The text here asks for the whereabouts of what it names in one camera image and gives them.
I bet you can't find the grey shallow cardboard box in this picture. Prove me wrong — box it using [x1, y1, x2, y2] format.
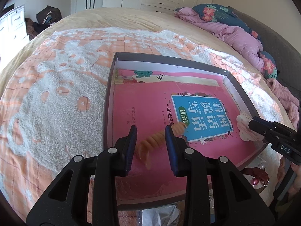
[104, 53, 267, 210]

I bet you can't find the floral dark blue pillow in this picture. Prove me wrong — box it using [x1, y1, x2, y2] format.
[192, 4, 278, 79]

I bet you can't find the white drawer dresser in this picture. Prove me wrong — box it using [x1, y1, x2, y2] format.
[0, 5, 30, 64]

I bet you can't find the red strap wristwatch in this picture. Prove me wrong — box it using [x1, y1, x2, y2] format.
[241, 167, 269, 189]

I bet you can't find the black bag on floor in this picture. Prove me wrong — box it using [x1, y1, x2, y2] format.
[24, 6, 62, 40]

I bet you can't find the pink children's book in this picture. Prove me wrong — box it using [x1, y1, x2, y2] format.
[112, 69, 257, 202]

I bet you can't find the orange spiral hair tie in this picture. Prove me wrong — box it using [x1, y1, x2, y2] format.
[135, 121, 188, 170]

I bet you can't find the orange white fleece blanket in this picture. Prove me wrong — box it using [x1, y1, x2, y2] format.
[1, 27, 291, 220]

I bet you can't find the pink quilt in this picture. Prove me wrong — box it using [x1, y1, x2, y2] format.
[173, 4, 299, 128]

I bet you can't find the grey headboard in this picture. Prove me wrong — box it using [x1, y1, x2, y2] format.
[234, 9, 301, 98]

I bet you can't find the right hand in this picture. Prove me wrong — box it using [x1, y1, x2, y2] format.
[289, 163, 301, 195]

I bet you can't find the beige bed sheet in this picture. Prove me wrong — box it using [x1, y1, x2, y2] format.
[1, 8, 298, 129]

